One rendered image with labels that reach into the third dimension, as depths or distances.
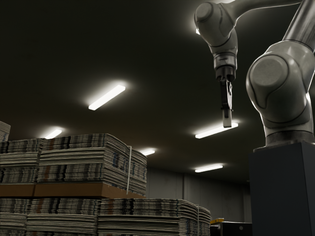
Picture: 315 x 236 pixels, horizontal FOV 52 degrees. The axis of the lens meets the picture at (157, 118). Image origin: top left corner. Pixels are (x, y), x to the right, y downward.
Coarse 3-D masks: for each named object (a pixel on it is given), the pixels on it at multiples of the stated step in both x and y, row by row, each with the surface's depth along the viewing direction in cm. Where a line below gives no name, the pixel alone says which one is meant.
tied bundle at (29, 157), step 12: (0, 144) 134; (12, 144) 131; (24, 144) 129; (36, 144) 127; (0, 156) 131; (12, 156) 128; (24, 156) 126; (36, 156) 124; (0, 168) 129; (12, 168) 126; (24, 168) 124; (36, 168) 123; (0, 180) 127; (12, 180) 124; (24, 180) 122; (36, 180) 122
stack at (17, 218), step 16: (0, 208) 121; (16, 208) 119; (32, 208) 116; (48, 208) 114; (64, 208) 112; (80, 208) 109; (96, 208) 110; (112, 208) 105; (128, 208) 103; (144, 208) 101; (160, 208) 99; (176, 208) 97; (192, 208) 108; (0, 224) 118; (16, 224) 116; (32, 224) 113; (48, 224) 111; (64, 224) 109; (80, 224) 106; (96, 224) 105; (112, 224) 103; (128, 224) 101; (144, 224) 99; (160, 224) 97; (176, 224) 95; (192, 224) 108; (208, 224) 125
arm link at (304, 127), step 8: (304, 112) 102; (264, 120) 108; (296, 120) 102; (304, 120) 103; (312, 120) 107; (264, 128) 113; (272, 128) 108; (280, 128) 105; (288, 128) 104; (296, 128) 103; (304, 128) 104; (312, 128) 106
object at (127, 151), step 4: (128, 148) 132; (132, 148) 134; (128, 152) 132; (128, 156) 131; (128, 160) 130; (128, 164) 130; (124, 180) 124; (124, 184) 124; (124, 188) 124; (128, 188) 127
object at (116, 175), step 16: (48, 144) 124; (64, 144) 122; (80, 144) 119; (96, 144) 116; (112, 144) 119; (48, 160) 121; (64, 160) 118; (80, 160) 116; (96, 160) 113; (112, 160) 118; (48, 176) 118; (64, 176) 115; (80, 176) 113; (96, 176) 111; (112, 176) 115
